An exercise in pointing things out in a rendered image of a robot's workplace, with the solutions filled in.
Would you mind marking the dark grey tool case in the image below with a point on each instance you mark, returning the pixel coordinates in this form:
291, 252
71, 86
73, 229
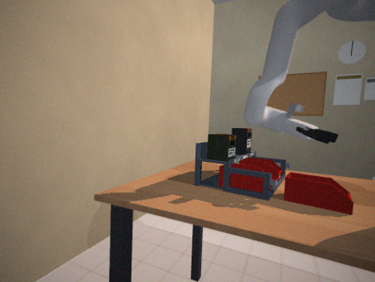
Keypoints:
243, 140

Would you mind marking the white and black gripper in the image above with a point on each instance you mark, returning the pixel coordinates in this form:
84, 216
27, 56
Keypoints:
290, 126

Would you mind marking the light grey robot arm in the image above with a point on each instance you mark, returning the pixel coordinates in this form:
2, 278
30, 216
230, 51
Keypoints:
290, 18

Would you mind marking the red bin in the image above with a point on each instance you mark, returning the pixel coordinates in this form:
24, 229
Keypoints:
243, 181
317, 191
263, 164

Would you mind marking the olive green tool case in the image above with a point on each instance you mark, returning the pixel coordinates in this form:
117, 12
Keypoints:
221, 147

